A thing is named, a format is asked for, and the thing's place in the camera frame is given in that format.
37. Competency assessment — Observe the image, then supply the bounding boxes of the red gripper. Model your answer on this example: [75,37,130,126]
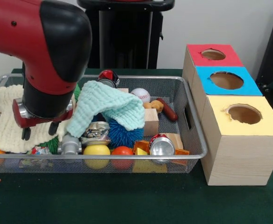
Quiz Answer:
[13,98,75,141]

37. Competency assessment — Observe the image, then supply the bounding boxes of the mint green cloth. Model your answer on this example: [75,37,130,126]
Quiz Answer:
[65,80,146,138]

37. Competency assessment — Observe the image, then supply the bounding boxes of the clear mesh bin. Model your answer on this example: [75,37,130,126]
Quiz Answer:
[0,74,208,174]

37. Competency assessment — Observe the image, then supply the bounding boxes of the wooden box with three holes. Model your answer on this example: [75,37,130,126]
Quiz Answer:
[182,44,273,186]

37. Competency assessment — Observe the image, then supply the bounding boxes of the cream knitted cloth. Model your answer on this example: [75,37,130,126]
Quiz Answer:
[0,84,77,154]

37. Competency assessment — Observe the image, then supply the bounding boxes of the crushed printed can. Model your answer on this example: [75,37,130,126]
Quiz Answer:
[81,121,111,146]

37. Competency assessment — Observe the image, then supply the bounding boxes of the yellow ball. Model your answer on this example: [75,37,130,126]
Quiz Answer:
[83,144,111,169]

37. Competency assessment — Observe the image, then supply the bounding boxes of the blue spiky ball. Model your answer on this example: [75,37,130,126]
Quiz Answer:
[108,119,144,148]

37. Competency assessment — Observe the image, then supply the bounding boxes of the red orange ball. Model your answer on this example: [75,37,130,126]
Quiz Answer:
[111,146,134,169]

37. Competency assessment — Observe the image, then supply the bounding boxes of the red black can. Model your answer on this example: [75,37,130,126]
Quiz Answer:
[98,70,120,88]

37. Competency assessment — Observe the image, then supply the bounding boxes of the white baseball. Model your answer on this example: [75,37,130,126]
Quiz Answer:
[131,88,151,104]

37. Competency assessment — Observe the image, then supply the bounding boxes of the red silver soda can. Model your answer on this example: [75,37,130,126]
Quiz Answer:
[149,134,175,157]

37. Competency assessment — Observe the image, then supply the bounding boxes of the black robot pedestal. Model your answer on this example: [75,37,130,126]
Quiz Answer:
[77,0,175,70]

